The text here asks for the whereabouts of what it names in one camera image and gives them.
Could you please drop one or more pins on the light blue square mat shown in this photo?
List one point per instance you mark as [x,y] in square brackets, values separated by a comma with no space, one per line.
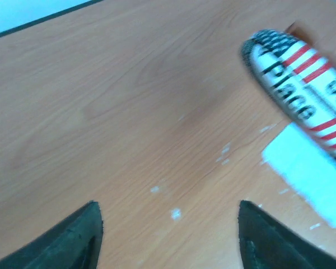
[306,168]

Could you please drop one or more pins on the american flag glasses case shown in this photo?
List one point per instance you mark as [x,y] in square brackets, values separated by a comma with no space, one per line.
[298,79]

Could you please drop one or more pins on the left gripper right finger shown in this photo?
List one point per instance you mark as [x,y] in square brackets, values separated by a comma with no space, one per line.
[266,243]

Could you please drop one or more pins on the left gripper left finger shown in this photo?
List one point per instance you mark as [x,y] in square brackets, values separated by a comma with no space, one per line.
[75,242]

